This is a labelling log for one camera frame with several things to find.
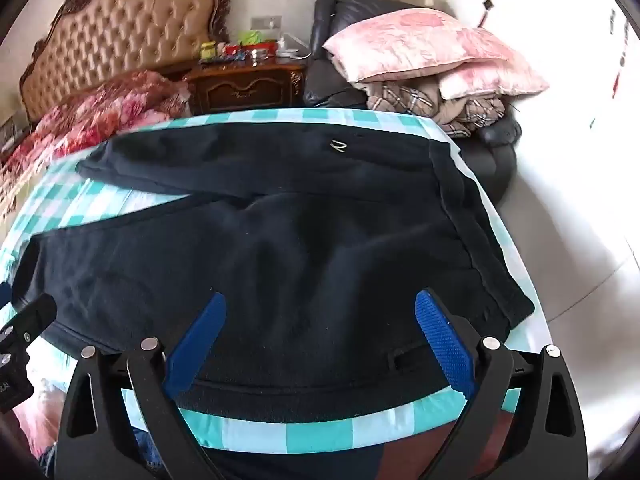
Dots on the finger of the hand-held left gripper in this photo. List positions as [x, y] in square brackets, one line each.
[32, 317]

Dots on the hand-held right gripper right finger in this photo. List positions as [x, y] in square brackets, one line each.
[442, 340]

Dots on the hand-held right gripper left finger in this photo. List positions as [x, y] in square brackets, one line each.
[197, 345]

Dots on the black pants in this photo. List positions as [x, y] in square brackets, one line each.
[280, 240]

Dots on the pink cloth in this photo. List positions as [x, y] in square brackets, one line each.
[42, 410]

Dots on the teal checkered bed sheet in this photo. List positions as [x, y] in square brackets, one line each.
[90, 200]

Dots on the red floral blanket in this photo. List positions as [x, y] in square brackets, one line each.
[100, 110]

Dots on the plaid quilt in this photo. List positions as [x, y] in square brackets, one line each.
[400, 97]

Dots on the carved wooden nightstand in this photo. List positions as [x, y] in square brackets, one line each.
[240, 87]

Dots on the small pink pillow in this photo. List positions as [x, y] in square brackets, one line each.
[495, 80]

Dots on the red box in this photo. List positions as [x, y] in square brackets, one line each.
[235, 50]

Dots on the large pink pillow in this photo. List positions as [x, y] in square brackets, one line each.
[410, 40]

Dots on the tufted tan leather headboard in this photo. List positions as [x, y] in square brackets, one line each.
[125, 25]

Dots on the black leather sofa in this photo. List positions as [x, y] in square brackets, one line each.
[345, 15]

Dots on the wall socket panel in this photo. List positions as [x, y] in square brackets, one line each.
[266, 22]
[9, 132]

